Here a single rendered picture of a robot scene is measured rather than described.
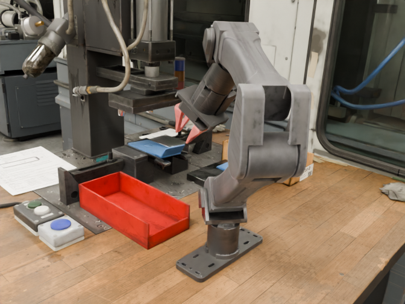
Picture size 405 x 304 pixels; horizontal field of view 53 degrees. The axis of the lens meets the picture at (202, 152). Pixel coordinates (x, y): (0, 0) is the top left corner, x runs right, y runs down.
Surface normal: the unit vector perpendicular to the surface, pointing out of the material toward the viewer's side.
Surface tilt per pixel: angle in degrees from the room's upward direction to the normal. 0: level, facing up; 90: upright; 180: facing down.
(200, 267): 0
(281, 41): 90
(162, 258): 0
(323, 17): 90
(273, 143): 42
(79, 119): 90
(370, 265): 0
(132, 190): 90
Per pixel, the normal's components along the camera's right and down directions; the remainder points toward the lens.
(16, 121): 0.69, 0.28
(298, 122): 0.18, 0.22
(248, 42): 0.10, -0.79
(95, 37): -0.68, 0.22
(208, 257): 0.04, -0.94
